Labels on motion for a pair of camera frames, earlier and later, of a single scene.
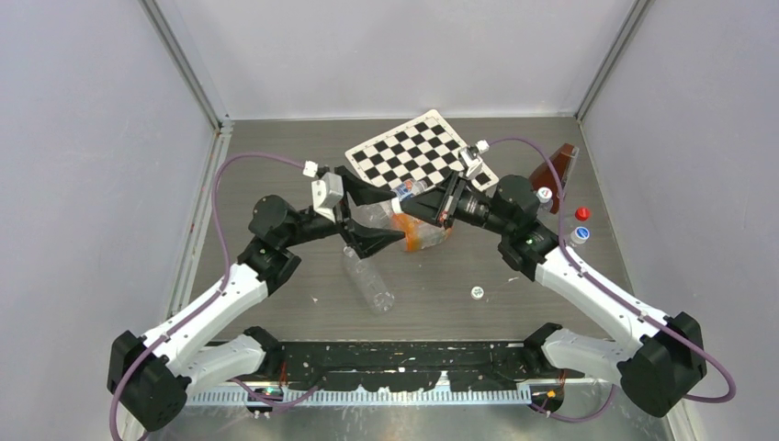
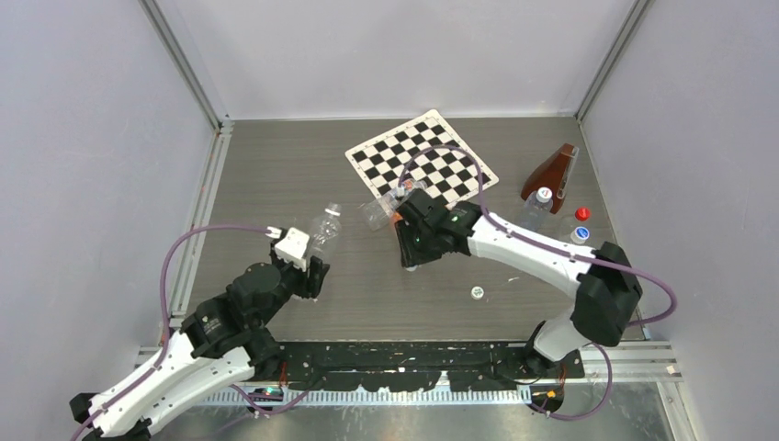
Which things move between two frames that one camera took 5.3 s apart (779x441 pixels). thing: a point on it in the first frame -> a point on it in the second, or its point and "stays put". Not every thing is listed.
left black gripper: (365, 240) -> (311, 281)
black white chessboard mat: (424, 148) stays put
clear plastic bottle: (369, 280) -> (326, 231)
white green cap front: (477, 292) stays put
